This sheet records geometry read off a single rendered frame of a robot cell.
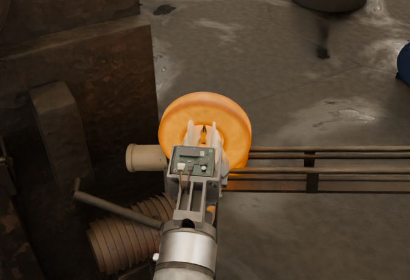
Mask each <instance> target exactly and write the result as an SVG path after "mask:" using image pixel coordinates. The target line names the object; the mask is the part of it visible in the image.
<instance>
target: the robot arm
mask: <svg viewBox="0 0 410 280"><path fill-rule="evenodd" d="M204 129H205V133H206V137H205V139H206V146H207V147H199V145H200V144H201V135H202V134H203V132H204ZM228 176H229V160H228V158H227V156H226V154H225V152H224V150H223V147H222V142H221V138H220V136H219V133H218V131H217V129H216V128H215V122H214V121H213V126H208V125H197V126H194V124H193V121H192V120H190V121H189V123H188V127H187V135H186V136H185V137H184V139H183V142H182V145H176V146H175V147H174V145H172V147H171V154H170V160H169V164H168V171H167V182H168V188H169V191H170V198H174V202H175V203H177V205H176V210H174V213H173V219H172V220H169V221H167V222H166V223H165V224H164V230H163V234H162V237H161V239H160V245H159V254H158V253H154V254H153V261H156V267H155V272H154V278H153V280H214V274H215V263H216V255H217V244H216V242H215V241H216V234H217V231H216V229H215V228H214V227H213V226H212V224H213V222H214V219H215V209H216V208H215V207H216V203H217V202H219V201H220V200H221V199H222V194H221V188H227V187H228V183H227V180H228Z"/></svg>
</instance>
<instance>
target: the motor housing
mask: <svg viewBox="0 0 410 280"><path fill-rule="evenodd" d="M176 205H177V203H175V202H174V198H170V192H166V193H164V192H162V193H160V194H159V195H154V196H153V197H149V198H147V200H145V199H144V200H142V201H141V202H140V203H139V202H137V203H135V204H134V206H133V205H129V206H128V209H131V210H134V211H136V212H139V213H141V214H144V215H147V216H149V217H152V216H154V215H157V216H158V217H159V218H160V219H161V220H162V221H163V222H164V223H166V222H167V221H169V220H172V219H173V213H174V210H176ZM89 225H90V229H88V230H86V233H87V237H88V241H89V244H90V247H91V249H92V252H93V255H94V258H95V261H96V263H97V265H98V268H99V270H100V272H103V271H106V273H107V275H110V274H111V277H112V280H152V277H151V269H150V264H149V262H148V260H147V259H150V258H152V255H153V254H154V253H159V245H160V239H161V237H162V234H163V231H158V230H157V229H154V228H151V227H149V226H146V225H144V224H141V223H138V222H136V221H133V220H130V219H128V218H125V217H122V216H121V215H117V214H113V213H109V215H108V216H105V215H103V216H102V218H101V219H99V218H96V219H95V221H93V222H91V223H89Z"/></svg>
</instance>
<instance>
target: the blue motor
mask: <svg viewBox="0 0 410 280"><path fill-rule="evenodd" d="M397 70H398V71H397V73H396V76H395V78H397V79H400V80H402V81H405V82H406V83H407V84H408V85H409V86H410V38H409V39H408V42H407V43H406V44H405V46H404V47H403V48H402V49H401V51H400V52H399V55H398V57H397Z"/></svg>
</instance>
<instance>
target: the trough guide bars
mask: <svg viewBox="0 0 410 280"><path fill-rule="evenodd" d="M302 152H304V154H248V159H304V164H303V165H304V166H314V164H315V159H410V153H354V154H316V153H315V152H410V146H250V150H249V153H302ZM229 173H235V174H229V176H228V180H227V181H306V193H317V190H318V182H319V181H370V182H410V176H403V175H319V174H410V168H233V169H231V170H230V171H229ZM256 174H307V175H256Z"/></svg>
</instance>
